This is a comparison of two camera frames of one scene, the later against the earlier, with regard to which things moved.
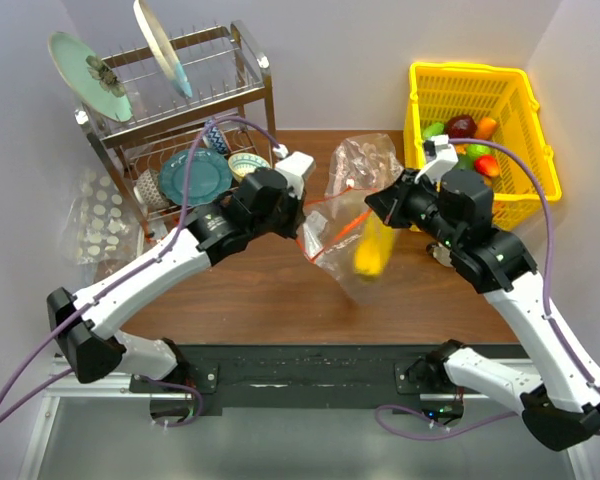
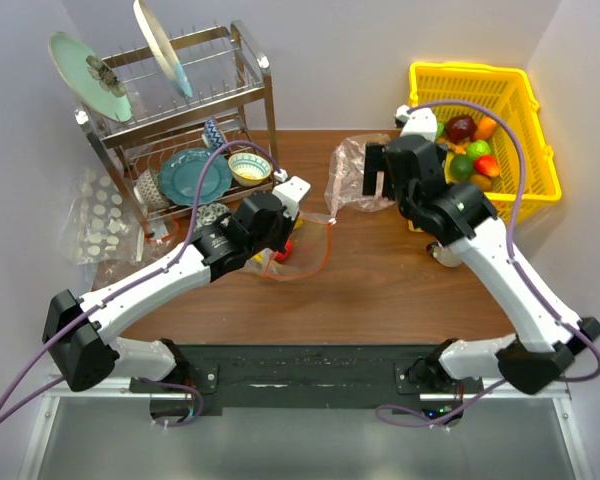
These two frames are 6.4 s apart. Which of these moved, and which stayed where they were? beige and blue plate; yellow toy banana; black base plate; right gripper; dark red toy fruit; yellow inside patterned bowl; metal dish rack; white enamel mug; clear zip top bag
Moved: clear zip top bag; yellow toy banana; right gripper
Stayed: dark red toy fruit; metal dish rack; yellow inside patterned bowl; white enamel mug; beige and blue plate; black base plate
